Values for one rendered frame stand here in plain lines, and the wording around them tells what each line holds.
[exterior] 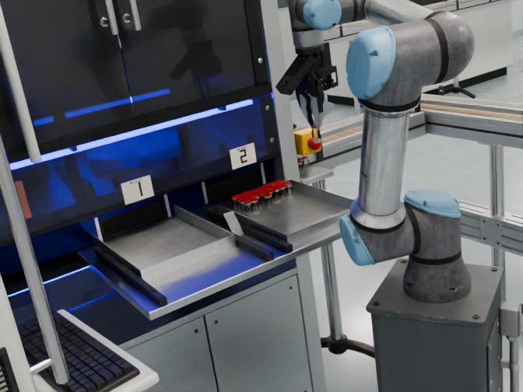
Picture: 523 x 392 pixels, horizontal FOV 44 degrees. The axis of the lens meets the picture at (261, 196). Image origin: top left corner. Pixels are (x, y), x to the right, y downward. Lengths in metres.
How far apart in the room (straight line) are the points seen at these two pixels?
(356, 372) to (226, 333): 0.75
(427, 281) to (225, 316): 0.77
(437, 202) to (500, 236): 1.14
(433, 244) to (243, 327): 0.84
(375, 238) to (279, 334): 0.89
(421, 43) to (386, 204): 0.34
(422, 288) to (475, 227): 1.15
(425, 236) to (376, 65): 0.45
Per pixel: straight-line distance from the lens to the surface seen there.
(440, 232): 1.43
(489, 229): 2.56
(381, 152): 1.24
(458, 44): 1.18
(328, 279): 2.45
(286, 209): 1.83
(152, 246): 1.74
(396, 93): 1.15
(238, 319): 2.06
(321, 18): 1.48
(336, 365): 2.69
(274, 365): 2.22
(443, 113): 2.51
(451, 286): 1.50
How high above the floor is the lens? 1.54
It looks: 19 degrees down
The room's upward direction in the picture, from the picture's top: 9 degrees counter-clockwise
